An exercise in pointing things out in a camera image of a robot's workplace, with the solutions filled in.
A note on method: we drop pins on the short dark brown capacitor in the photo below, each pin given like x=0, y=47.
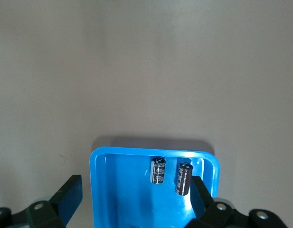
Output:
x=157, y=171

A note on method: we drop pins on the table cover sheet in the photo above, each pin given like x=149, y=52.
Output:
x=146, y=71

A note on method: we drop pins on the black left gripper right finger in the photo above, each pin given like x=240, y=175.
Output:
x=208, y=204

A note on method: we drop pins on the blue plastic tray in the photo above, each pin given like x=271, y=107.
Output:
x=127, y=190

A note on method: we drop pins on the long dark brown capacitor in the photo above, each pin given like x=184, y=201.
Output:
x=183, y=179

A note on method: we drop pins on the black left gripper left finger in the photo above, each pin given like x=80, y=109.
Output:
x=65, y=197

